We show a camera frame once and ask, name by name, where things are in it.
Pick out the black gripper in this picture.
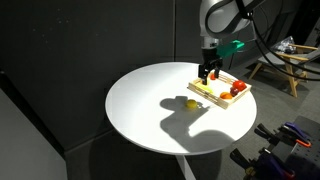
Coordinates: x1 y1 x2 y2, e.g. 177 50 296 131
198 48 222 85

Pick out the yellow lemon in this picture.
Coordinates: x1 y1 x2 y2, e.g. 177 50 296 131
186 99 197 109

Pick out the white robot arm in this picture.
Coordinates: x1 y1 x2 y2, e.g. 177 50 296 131
198 0 265 85

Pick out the wooden tray box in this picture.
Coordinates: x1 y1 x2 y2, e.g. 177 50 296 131
188 72 251 109

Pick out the small red strawberry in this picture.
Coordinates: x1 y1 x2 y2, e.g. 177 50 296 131
209 73 217 80

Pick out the yellow banana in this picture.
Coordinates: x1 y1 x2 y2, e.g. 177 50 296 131
196 83 214 94

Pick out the orange fruit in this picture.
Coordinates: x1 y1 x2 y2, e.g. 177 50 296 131
220 92 233 99

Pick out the dark purple plum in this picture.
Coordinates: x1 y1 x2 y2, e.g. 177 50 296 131
230 87 239 97

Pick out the red apple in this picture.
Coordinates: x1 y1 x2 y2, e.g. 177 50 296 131
232 80 247 91

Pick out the round white table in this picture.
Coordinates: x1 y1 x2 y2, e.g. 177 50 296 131
104 61 258 156

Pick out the wooden chair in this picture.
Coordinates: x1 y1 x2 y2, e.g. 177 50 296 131
249 44 320 97

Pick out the purple clamp with orange tip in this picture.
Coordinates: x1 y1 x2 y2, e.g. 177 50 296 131
254 122 312 148

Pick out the purple clamp lower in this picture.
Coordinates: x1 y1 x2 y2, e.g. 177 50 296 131
230 148 296 180

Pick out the perforated metal plate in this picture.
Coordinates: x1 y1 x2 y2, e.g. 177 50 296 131
286 116 320 180

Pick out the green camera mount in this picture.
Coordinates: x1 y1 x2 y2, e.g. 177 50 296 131
217 40 245 58

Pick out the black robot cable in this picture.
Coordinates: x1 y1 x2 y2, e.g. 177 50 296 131
234 0 320 82

